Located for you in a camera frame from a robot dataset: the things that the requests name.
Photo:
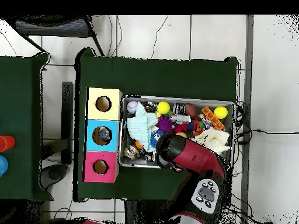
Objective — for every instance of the dark green side table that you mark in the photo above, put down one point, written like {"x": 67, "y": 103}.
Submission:
{"x": 18, "y": 105}

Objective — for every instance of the white toy baseball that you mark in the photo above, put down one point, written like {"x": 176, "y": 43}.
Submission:
{"x": 132, "y": 107}

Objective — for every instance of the cream waffle cloth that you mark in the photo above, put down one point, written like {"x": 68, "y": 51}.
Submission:
{"x": 215, "y": 140}

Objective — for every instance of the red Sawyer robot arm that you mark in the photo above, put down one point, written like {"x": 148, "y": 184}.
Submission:
{"x": 193, "y": 156}

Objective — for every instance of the dark chair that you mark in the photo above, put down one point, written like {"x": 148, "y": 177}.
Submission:
{"x": 53, "y": 28}

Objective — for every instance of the long orange toy brick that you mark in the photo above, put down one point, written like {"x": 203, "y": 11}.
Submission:
{"x": 213, "y": 118}

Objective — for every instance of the dark green tablecloth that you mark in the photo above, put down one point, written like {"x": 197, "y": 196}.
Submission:
{"x": 163, "y": 77}

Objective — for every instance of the blue plastic cup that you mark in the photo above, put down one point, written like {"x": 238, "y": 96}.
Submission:
{"x": 2, "y": 165}

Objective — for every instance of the wooden box with three holes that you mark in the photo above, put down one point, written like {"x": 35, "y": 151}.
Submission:
{"x": 112, "y": 144}

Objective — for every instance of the silver plastic toy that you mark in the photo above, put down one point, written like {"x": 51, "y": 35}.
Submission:
{"x": 181, "y": 119}

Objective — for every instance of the crushed clear plastic bottle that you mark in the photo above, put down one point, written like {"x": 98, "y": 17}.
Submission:
{"x": 104, "y": 134}

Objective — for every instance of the brown toy football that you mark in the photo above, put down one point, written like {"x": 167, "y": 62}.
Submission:
{"x": 190, "y": 110}

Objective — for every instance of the grey stand foot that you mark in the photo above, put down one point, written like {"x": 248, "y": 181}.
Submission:
{"x": 55, "y": 173}

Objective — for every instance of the purple spiky ball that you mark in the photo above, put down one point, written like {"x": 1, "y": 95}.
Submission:
{"x": 164, "y": 124}

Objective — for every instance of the shallow clear mesh bin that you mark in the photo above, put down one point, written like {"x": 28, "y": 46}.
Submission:
{"x": 123, "y": 140}

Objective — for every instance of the mint green waffle cloth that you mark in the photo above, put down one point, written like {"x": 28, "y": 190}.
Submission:
{"x": 140, "y": 126}

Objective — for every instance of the red plastic cup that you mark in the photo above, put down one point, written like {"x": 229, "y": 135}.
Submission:
{"x": 8, "y": 143}

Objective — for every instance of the yellow ball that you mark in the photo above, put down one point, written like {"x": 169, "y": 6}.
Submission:
{"x": 163, "y": 107}
{"x": 220, "y": 112}

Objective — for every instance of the black camera stand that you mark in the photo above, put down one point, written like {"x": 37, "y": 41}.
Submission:
{"x": 67, "y": 116}

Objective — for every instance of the orange tiger striped ball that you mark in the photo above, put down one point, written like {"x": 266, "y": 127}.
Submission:
{"x": 197, "y": 128}

